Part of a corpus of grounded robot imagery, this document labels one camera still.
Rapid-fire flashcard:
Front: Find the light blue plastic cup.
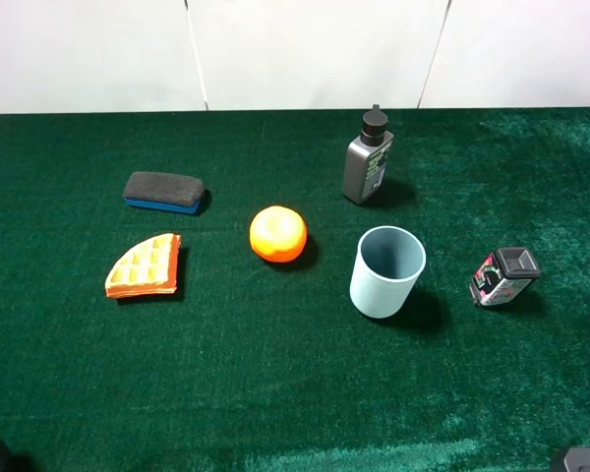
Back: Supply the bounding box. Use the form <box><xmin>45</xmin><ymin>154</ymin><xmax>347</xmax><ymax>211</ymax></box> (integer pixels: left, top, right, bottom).
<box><xmin>349</xmin><ymin>225</ymin><xmax>427</xmax><ymax>320</ymax></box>

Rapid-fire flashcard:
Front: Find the grey object bottom right corner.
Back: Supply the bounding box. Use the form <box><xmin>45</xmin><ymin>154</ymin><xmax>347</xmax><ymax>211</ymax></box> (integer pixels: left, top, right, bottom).
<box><xmin>549</xmin><ymin>447</ymin><xmax>590</xmax><ymax>472</ymax></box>

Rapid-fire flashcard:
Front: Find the orange fruit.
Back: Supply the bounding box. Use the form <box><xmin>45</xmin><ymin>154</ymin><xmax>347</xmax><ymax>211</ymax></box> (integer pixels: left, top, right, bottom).
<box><xmin>249</xmin><ymin>206</ymin><xmax>308</xmax><ymax>264</ymax></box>

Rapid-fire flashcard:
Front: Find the grey bottle with black cap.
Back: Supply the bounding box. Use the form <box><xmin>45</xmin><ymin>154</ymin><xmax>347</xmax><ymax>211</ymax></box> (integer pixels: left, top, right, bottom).
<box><xmin>342</xmin><ymin>104</ymin><xmax>394</xmax><ymax>205</ymax></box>

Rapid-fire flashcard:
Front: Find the grey and blue board eraser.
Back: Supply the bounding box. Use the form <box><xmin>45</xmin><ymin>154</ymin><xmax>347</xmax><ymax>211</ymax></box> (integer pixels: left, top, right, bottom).
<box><xmin>123</xmin><ymin>171</ymin><xmax>206</xmax><ymax>214</ymax></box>

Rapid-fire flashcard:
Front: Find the green velvet table cloth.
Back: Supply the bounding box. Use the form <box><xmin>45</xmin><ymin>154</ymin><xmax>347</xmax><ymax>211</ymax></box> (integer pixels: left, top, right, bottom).
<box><xmin>0</xmin><ymin>108</ymin><xmax>590</xmax><ymax>471</ymax></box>

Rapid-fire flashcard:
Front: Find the yellow orange waffle wedge toy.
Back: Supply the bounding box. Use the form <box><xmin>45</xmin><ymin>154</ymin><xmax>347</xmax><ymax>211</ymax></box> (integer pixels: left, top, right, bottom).
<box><xmin>104</xmin><ymin>233</ymin><xmax>182</xmax><ymax>299</ymax></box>

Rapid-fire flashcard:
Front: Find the small black capped printed bottle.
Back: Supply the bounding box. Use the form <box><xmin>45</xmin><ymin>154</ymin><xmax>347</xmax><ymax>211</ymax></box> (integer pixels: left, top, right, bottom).
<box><xmin>469</xmin><ymin>247</ymin><xmax>541</xmax><ymax>307</ymax></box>

